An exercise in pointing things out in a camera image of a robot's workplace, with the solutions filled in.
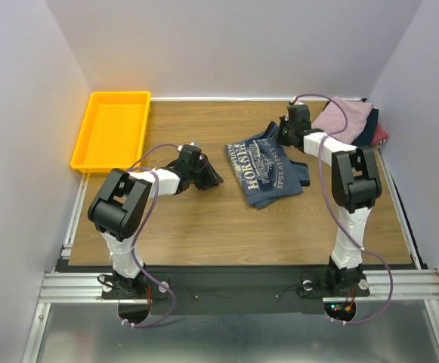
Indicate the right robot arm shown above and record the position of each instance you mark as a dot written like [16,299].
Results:
[355,185]

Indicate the blue-grey tank top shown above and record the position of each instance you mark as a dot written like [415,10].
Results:
[264,171]

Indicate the dark navy folded tank top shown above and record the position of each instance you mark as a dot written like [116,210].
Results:
[365,138]

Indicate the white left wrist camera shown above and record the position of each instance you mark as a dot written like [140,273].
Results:
[191,144]

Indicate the pink folded tank top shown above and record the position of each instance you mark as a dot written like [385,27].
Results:
[345,120]

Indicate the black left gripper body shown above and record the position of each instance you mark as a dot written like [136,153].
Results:
[202,177]

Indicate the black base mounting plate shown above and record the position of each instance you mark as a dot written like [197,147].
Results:
[234,290]

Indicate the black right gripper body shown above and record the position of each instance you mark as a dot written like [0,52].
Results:
[283,133]

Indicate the aluminium frame rail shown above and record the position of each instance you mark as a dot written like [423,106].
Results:
[70,288]

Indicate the yellow plastic tray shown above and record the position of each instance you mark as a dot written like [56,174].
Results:
[112,132]

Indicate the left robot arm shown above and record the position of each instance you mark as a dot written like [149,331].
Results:
[124,204]

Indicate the maroon folded tank top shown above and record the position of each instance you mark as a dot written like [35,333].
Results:
[380,136]

